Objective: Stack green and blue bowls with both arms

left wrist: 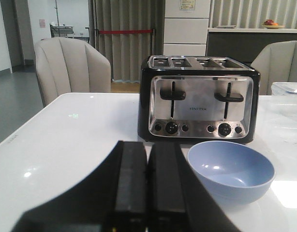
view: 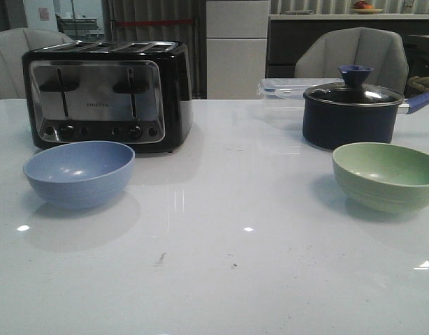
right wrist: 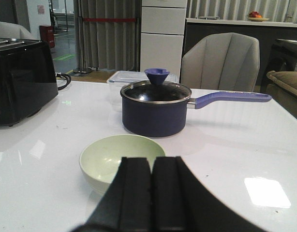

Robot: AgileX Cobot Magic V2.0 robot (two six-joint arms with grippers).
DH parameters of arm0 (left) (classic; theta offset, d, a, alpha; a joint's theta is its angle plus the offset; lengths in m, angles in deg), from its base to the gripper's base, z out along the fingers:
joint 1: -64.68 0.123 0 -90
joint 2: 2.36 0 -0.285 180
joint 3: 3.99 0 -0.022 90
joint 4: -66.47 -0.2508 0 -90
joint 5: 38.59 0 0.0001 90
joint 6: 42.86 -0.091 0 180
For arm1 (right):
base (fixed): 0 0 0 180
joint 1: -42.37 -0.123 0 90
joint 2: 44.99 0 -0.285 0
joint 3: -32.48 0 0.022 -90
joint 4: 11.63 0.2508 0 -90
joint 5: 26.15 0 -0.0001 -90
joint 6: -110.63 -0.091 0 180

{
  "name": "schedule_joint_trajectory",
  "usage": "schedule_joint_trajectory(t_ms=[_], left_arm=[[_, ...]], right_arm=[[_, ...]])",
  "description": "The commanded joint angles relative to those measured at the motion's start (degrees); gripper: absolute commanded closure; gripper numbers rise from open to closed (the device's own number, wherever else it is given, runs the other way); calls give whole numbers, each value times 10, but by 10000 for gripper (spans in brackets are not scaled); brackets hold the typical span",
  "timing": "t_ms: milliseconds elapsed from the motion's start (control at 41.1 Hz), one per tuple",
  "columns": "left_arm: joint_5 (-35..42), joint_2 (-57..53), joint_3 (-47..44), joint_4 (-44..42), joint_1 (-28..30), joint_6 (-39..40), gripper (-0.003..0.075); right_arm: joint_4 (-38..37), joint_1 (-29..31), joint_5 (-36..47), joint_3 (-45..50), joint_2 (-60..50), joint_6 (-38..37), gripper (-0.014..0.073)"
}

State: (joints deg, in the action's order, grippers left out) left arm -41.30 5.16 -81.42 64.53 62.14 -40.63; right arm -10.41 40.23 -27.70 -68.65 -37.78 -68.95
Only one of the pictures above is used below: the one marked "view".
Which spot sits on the blue bowl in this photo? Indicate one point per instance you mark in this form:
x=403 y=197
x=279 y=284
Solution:
x=80 y=175

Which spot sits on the green bowl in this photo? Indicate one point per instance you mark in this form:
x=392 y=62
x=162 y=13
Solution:
x=383 y=177

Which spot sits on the clear plastic food container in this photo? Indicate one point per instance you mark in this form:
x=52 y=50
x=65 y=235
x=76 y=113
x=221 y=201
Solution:
x=283 y=101

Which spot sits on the black four-slot toaster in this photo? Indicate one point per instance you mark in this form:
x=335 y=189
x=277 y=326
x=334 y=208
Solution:
x=136 y=93

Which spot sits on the dark blue saucepan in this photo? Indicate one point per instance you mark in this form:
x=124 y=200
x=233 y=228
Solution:
x=328 y=124

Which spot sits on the white cabinet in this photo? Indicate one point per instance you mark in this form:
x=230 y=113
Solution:
x=236 y=42

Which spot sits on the grey chair right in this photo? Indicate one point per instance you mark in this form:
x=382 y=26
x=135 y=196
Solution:
x=381 y=50

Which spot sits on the grey chair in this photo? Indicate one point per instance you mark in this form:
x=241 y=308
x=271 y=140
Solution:
x=14 y=43
x=381 y=50

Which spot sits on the glass pot lid blue knob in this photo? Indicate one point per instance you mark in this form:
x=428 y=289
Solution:
x=353 y=90

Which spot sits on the fruit plate on counter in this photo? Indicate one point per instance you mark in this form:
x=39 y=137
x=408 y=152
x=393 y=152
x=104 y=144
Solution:
x=363 y=7

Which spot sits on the grey chair left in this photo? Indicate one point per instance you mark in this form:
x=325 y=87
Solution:
x=14 y=43

